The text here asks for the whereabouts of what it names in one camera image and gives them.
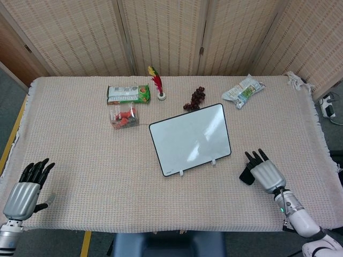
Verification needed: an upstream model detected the bamboo folding screen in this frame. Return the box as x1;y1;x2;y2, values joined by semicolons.
0;0;343;102

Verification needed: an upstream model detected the crumpled white green snack bag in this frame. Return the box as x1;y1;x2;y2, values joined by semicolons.
221;73;266;110

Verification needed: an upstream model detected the beige woven tablecloth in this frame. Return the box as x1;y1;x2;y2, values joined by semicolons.
0;71;340;234

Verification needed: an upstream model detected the white whiteboard with black frame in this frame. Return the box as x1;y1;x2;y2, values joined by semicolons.
148;103;232;177

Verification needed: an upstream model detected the green white snack packet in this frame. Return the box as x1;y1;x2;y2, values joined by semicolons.
106;83;151;105

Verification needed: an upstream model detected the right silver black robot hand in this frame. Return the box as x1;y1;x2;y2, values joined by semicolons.
239;148;287;194

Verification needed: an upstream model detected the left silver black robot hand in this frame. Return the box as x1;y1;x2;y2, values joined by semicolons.
3;158;57;221

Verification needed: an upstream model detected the white power strip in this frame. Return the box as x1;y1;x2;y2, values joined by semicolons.
318;94;337;118

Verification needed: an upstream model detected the small white plastic object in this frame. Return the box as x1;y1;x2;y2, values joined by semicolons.
178;158;218;177

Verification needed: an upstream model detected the clear box with red items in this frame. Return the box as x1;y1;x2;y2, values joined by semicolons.
109;105;140;130

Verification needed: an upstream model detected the dark red grape bunch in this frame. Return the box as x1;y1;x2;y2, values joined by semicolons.
183;86;207;111

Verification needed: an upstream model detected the red yellow feather shuttlecock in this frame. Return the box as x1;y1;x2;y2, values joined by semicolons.
147;65;168;101

